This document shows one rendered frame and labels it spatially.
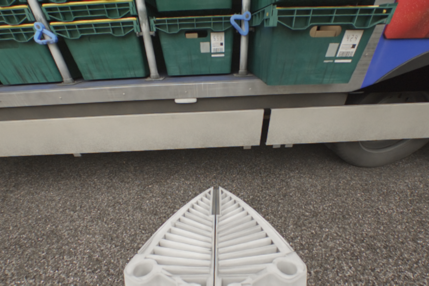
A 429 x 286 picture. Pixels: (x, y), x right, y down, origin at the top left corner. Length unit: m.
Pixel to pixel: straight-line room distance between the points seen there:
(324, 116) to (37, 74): 1.50
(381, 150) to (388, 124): 0.37
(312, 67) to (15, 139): 1.46
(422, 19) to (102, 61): 1.39
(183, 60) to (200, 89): 0.22
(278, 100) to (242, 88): 0.19
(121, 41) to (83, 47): 0.19
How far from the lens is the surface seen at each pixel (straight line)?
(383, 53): 1.07
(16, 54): 1.33
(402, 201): 1.45
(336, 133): 1.11
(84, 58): 1.12
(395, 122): 1.29
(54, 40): 1.12
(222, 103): 0.82
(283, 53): 0.71
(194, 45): 0.93
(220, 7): 0.95
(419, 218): 1.40
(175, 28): 0.94
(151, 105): 0.87
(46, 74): 1.27
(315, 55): 0.77
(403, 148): 1.69
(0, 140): 1.42
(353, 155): 1.45
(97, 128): 1.02
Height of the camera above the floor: 0.80
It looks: 31 degrees down
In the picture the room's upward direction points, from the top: 2 degrees counter-clockwise
